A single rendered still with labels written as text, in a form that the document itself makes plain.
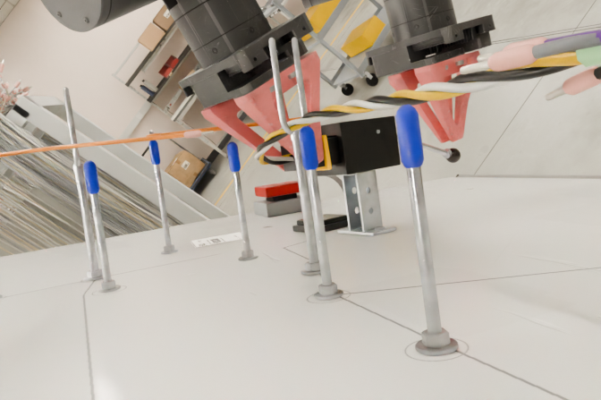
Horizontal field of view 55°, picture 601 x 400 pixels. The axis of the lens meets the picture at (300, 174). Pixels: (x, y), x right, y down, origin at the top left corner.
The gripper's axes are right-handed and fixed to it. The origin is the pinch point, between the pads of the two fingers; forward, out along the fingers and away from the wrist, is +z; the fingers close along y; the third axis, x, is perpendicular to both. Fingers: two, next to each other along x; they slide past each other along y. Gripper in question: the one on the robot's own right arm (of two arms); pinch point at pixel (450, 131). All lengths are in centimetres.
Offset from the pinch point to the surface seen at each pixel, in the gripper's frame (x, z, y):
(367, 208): -12.6, 2.8, 1.1
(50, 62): 160, -127, -791
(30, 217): -26, 1, -70
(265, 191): -8.7, 2.5, -20.9
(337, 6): 245, -53, -295
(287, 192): -6.5, 3.5, -20.0
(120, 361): -35.9, 0.6, 12.3
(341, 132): -13.8, -3.7, 2.1
